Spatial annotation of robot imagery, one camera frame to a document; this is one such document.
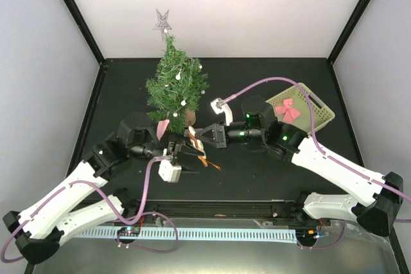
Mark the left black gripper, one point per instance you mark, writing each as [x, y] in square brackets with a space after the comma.
[173, 149]

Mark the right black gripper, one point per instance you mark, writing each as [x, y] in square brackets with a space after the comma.
[220, 142]

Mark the brown white plush ornament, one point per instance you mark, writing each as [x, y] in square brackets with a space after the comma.
[197, 144]

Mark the pink cone ornament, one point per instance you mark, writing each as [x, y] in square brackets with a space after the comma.
[161, 128]

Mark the small green christmas tree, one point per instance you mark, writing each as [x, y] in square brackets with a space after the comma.
[176, 87]

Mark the pink star ornament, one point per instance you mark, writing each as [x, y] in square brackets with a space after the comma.
[287, 111]

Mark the green plastic basket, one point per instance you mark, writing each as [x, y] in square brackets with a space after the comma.
[322, 114]

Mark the silver star tree topper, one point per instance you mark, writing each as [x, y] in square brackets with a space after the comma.
[162, 25]

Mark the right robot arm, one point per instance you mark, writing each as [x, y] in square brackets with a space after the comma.
[371, 199]

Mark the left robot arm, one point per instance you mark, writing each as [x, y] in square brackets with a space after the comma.
[78, 202]

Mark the small circuit board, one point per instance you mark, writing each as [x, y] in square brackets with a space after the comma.
[128, 231]

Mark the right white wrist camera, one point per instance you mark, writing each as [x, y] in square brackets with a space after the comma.
[220, 107]

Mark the black aluminium rail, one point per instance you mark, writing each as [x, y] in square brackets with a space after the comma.
[208, 211]

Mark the light blue slotted cable duct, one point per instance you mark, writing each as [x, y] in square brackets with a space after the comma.
[196, 234]

